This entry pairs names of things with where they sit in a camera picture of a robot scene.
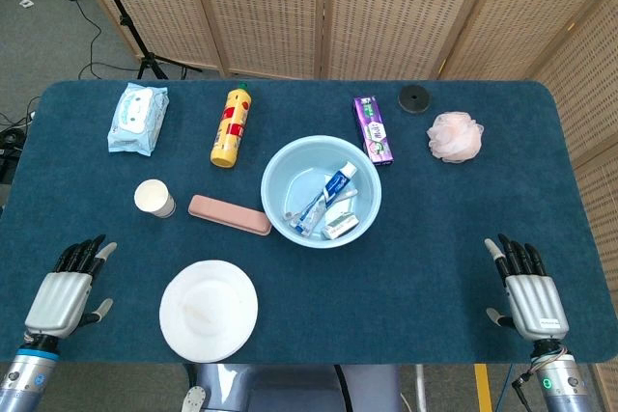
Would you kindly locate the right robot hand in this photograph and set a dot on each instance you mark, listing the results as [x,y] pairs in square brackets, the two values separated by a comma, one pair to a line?
[536,306]

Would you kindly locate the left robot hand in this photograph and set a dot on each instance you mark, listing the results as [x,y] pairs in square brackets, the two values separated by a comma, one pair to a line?
[60,301]

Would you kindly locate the white paper cup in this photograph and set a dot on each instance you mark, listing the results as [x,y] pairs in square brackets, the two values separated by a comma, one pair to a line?
[153,197]

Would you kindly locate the green tissue pack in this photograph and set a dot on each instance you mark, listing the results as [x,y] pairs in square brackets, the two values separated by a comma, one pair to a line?
[340,226]

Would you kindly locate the blue white toothpaste tube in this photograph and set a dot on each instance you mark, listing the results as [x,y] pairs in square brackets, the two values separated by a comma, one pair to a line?
[335,185]

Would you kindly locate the purple toothpaste box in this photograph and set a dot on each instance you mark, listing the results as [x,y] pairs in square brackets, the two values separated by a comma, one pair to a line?
[373,129]

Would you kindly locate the light blue plastic basin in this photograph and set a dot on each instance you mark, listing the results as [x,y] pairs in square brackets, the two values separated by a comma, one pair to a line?
[275,175]

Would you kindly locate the white table leg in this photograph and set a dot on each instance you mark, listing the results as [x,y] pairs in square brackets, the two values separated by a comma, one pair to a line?
[421,388]

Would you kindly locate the white paper plate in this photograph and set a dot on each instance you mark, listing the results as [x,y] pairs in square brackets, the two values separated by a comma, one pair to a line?
[207,310]

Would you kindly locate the black floor device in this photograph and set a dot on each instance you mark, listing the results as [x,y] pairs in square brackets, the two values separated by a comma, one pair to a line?
[7,139]

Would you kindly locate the pink mesh bath pouf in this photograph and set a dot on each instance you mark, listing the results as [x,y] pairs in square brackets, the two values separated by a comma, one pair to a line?
[455,138]

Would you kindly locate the pink toothbrush case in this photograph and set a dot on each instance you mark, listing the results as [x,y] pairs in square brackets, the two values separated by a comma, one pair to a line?
[229,215]

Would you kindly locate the light blue wet wipes pack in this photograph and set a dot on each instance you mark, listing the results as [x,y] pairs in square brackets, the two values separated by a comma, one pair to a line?
[137,118]

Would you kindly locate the white toothbrush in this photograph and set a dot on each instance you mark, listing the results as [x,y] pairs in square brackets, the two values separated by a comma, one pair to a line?
[350,193]

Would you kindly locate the dark blue table mat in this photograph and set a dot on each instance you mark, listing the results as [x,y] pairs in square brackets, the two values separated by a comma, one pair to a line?
[309,315]

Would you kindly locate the yellow bottle with red label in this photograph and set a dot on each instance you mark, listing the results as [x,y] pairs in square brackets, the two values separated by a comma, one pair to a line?
[231,132]

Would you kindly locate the black round disc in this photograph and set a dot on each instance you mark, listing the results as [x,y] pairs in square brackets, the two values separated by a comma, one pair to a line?
[408,102]

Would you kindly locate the grey-blue robot torso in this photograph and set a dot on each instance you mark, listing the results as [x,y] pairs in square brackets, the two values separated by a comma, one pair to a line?
[289,388]

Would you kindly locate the black tripod stand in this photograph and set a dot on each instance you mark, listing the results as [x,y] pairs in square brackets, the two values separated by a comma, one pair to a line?
[126,21]

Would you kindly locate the white paper scrap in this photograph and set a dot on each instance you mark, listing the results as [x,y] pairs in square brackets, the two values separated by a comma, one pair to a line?
[26,3]

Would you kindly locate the woven wooden folding screen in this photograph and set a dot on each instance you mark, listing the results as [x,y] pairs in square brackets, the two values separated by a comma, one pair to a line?
[270,11]

